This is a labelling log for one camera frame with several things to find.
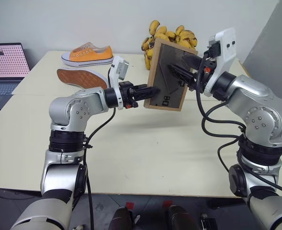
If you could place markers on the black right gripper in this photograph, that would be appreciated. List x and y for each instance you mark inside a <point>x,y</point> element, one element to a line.
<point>203,74</point>

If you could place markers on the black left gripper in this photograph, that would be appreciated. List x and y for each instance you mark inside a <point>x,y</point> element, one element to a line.
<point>127,95</point>

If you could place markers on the wooden picture frame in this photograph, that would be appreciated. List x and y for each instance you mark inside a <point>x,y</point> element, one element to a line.
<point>163,95</point>

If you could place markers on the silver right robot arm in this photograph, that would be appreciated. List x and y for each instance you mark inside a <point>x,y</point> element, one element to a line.
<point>258,95</point>

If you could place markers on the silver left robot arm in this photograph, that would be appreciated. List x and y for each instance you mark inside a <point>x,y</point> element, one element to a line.
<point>69,107</point>

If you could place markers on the spotted yellow banana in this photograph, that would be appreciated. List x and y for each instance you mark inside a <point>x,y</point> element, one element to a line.
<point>154,27</point>
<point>145,43</point>
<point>148,59</point>
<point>161,31</point>
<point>184,44</point>
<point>170,35</point>
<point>187,34</point>
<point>194,43</point>
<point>179,30</point>

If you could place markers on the orange canvas sneaker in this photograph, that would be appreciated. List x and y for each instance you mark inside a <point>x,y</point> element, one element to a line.
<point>93,56</point>

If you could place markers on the sneaker showing brown sole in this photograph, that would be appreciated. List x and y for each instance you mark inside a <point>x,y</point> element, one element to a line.
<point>81,79</point>

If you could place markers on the grey board panel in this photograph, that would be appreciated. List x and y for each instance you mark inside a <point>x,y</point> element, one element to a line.
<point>272,36</point>

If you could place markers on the red floor tape square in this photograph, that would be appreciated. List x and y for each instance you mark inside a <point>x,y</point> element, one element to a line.
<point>130,205</point>
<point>167,203</point>

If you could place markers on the dark rounded shape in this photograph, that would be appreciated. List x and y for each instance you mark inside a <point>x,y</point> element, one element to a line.
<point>180,218</point>
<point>121,219</point>

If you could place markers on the open laptop computer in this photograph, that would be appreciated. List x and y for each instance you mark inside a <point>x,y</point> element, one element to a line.
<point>4,62</point>

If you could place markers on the black and white floor object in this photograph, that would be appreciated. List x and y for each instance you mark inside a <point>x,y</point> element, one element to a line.
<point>209,221</point>

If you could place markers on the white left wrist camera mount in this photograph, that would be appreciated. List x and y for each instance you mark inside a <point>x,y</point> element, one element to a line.
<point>118,65</point>

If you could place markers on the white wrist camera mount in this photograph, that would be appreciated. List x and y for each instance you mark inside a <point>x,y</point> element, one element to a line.
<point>118,65</point>
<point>225,48</point>

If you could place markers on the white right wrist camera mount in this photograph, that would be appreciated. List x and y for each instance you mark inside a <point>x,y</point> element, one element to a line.
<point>225,48</point>

